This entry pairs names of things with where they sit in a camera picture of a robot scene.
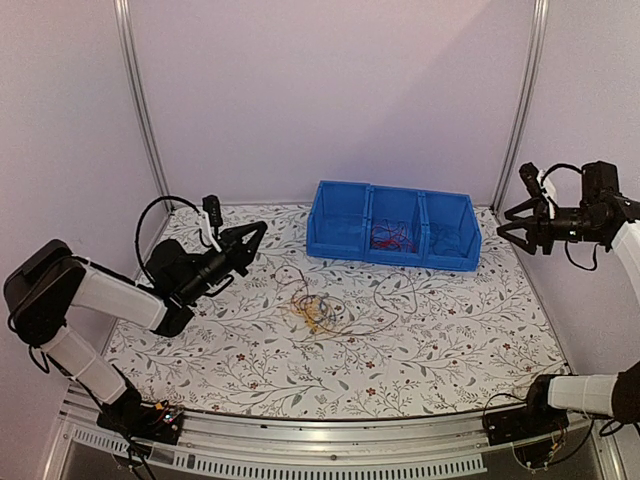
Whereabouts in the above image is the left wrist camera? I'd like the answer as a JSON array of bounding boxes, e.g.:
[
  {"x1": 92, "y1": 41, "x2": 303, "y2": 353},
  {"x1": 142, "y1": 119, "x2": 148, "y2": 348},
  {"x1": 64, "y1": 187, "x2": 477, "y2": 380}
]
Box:
[{"x1": 200, "y1": 195, "x2": 223, "y2": 252}]

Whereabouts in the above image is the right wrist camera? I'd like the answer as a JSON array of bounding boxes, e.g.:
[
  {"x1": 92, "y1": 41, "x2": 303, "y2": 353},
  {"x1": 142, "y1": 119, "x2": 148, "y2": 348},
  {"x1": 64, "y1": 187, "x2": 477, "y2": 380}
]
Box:
[{"x1": 519, "y1": 162, "x2": 559, "y2": 219}]

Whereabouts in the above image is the black sleeved left arm cable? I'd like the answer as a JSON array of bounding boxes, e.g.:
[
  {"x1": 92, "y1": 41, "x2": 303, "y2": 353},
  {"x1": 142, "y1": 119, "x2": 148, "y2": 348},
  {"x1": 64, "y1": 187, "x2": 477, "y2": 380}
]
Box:
[{"x1": 134, "y1": 194, "x2": 206, "y2": 281}]

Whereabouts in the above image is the aluminium frame post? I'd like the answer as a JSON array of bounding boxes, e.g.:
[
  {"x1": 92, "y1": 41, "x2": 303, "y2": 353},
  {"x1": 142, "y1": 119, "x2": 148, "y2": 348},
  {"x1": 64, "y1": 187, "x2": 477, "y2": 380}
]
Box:
[
  {"x1": 490, "y1": 0, "x2": 549, "y2": 214},
  {"x1": 113, "y1": 0, "x2": 170, "y2": 196}
]

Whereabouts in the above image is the aluminium front rail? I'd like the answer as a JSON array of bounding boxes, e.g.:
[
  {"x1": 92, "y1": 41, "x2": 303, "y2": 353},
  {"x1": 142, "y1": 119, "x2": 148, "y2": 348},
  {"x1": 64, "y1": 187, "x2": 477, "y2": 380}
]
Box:
[{"x1": 37, "y1": 384, "x2": 626, "y2": 480}]

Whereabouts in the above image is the coloured cable pile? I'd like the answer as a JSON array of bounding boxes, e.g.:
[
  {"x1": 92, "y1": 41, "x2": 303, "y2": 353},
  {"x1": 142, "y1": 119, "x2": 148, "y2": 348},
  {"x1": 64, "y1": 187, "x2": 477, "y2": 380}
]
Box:
[{"x1": 272, "y1": 264, "x2": 419, "y2": 339}]

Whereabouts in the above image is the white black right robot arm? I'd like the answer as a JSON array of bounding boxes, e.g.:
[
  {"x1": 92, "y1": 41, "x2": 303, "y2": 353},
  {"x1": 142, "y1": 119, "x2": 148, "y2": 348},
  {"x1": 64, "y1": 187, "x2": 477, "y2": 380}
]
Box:
[{"x1": 497, "y1": 161, "x2": 639, "y2": 436}]

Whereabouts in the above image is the blue cable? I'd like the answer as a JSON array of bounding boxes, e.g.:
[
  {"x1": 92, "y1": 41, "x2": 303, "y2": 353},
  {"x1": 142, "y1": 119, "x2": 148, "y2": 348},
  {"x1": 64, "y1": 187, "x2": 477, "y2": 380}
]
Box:
[{"x1": 429, "y1": 222, "x2": 474, "y2": 256}]

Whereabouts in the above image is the aluminium frame post right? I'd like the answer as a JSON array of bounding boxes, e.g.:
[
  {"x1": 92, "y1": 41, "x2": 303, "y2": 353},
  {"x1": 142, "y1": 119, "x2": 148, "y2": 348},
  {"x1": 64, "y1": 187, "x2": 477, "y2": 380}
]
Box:
[{"x1": 490, "y1": 0, "x2": 549, "y2": 214}]

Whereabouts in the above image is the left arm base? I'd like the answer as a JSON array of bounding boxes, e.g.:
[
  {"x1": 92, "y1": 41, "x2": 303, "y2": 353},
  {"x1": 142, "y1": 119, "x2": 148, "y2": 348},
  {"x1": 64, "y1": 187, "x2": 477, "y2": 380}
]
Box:
[{"x1": 97, "y1": 400, "x2": 184, "y2": 445}]

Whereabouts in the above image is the red cable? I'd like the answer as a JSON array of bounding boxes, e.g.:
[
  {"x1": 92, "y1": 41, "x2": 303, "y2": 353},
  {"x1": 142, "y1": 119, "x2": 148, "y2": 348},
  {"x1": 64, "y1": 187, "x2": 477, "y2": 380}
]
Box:
[{"x1": 369, "y1": 217, "x2": 419, "y2": 254}]

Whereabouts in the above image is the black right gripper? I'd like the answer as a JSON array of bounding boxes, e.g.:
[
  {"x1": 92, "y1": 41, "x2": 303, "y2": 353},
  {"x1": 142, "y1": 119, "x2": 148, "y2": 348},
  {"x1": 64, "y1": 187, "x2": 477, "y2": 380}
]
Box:
[{"x1": 499, "y1": 197, "x2": 606, "y2": 255}]

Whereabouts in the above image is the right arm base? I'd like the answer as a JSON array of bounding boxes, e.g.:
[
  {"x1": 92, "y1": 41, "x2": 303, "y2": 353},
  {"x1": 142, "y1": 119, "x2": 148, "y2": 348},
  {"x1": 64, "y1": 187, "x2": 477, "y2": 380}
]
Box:
[{"x1": 482, "y1": 375, "x2": 569, "y2": 471}]

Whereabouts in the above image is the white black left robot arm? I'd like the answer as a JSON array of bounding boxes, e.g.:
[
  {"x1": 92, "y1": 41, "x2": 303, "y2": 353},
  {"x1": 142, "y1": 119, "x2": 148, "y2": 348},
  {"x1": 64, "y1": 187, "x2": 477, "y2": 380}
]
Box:
[{"x1": 3, "y1": 221, "x2": 267, "y2": 434}]

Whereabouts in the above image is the blue three-compartment plastic bin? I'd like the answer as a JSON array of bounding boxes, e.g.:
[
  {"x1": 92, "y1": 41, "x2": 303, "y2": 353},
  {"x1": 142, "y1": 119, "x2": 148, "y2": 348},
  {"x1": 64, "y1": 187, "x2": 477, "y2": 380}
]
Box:
[{"x1": 306, "y1": 181, "x2": 482, "y2": 272}]

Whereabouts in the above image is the aluminium frame post left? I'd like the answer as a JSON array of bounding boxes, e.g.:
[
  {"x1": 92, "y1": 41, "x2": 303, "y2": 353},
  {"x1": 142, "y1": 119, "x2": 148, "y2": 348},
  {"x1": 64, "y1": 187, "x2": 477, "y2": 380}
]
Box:
[{"x1": 113, "y1": 0, "x2": 170, "y2": 196}]

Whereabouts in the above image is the floral patterned tablecloth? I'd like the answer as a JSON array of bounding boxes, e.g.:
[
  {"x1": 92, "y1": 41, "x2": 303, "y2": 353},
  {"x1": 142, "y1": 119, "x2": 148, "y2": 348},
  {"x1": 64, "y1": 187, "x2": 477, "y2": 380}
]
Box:
[{"x1": 106, "y1": 205, "x2": 568, "y2": 419}]

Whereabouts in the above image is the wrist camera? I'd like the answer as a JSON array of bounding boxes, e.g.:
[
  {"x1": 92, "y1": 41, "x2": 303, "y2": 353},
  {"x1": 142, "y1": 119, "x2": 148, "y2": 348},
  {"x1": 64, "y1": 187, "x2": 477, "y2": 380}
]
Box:
[
  {"x1": 200, "y1": 195, "x2": 223, "y2": 252},
  {"x1": 519, "y1": 162, "x2": 559, "y2": 219}
]

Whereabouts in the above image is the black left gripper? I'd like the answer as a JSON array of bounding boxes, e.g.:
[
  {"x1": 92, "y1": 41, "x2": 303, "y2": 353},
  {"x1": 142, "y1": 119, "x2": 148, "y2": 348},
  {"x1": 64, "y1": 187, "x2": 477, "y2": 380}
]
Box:
[{"x1": 179, "y1": 222, "x2": 267, "y2": 305}]

